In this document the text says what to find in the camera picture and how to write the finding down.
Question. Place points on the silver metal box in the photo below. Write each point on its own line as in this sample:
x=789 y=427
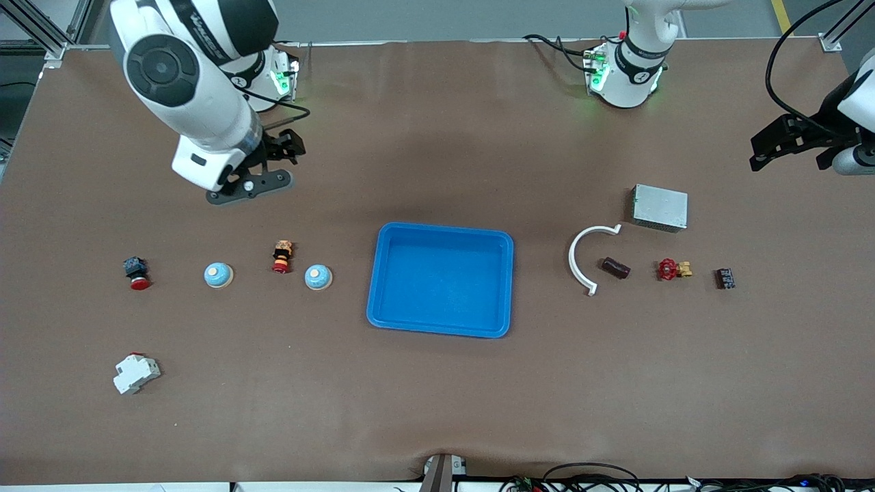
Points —
x=660 y=207

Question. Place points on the brown capacitor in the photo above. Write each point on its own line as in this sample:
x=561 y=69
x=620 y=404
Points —
x=615 y=268

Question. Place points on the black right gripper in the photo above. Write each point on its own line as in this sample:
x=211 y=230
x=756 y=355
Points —
x=275 y=148

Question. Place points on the aluminium frame strut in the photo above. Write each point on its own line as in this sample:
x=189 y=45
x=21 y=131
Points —
x=830 y=42
x=55 y=53

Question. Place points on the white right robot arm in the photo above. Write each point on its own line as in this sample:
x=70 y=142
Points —
x=205 y=116

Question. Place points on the orange red push button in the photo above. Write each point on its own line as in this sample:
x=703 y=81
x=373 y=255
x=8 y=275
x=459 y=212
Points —
x=281 y=256

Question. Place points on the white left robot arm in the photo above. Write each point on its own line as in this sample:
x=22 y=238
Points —
x=632 y=75

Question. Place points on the black red emergency button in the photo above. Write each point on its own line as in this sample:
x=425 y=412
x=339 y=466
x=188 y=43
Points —
x=137 y=273

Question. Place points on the small black connector block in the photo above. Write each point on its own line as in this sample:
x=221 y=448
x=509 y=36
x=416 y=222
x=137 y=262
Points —
x=724 y=278

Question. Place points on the blue plastic tray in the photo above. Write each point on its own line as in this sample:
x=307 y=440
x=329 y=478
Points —
x=444 y=280

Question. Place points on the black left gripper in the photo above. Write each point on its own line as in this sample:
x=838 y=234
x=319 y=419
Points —
x=817 y=132

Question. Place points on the white circuit breaker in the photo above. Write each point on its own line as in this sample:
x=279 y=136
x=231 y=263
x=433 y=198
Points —
x=135 y=374

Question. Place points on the brown post metal clamp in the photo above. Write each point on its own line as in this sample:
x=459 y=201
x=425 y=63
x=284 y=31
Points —
x=441 y=475

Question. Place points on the blue round bell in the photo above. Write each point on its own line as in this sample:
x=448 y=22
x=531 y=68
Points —
x=219 y=275
x=318 y=277

